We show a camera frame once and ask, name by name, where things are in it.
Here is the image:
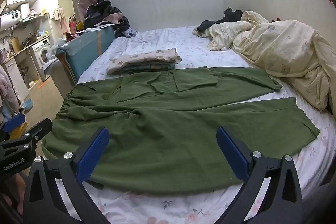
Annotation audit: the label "white washing machine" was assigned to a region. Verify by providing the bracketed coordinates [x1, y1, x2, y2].
[29, 38, 51, 82]

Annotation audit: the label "camouflage folded pants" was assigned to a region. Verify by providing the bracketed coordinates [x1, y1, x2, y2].
[123, 63, 176, 75]

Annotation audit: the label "hanging pink towel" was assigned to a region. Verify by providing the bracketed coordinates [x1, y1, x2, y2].
[54, 7, 68, 36]

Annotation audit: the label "pile of dark clothes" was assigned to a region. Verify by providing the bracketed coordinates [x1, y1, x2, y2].
[84, 0, 137, 39]

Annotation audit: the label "white counter cabinet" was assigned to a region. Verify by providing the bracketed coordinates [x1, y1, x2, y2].
[2, 57, 30, 102]

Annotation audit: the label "black clothing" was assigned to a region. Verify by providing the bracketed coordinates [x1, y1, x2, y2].
[197, 7, 243, 33]

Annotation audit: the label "cream bear-print quilt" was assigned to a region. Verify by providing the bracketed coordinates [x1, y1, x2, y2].
[193, 11, 334, 111]

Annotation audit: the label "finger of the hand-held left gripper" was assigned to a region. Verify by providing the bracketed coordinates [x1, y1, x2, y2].
[0, 113, 26, 141]
[16, 118, 53, 153]

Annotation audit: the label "green pants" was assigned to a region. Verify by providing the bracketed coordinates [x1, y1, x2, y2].
[42, 66, 321, 197]

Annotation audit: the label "pink quilted jacket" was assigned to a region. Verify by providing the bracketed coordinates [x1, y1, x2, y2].
[0, 67, 20, 122]

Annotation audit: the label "white water heater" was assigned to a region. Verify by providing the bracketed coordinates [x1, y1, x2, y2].
[0, 10, 22, 31]

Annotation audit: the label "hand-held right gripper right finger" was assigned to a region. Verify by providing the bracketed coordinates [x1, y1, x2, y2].
[216, 126, 306, 224]

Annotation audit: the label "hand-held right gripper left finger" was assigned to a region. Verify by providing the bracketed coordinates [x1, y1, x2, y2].
[22, 127, 111, 224]

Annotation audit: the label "floral bed sheet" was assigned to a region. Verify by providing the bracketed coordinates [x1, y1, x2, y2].
[56, 26, 336, 224]

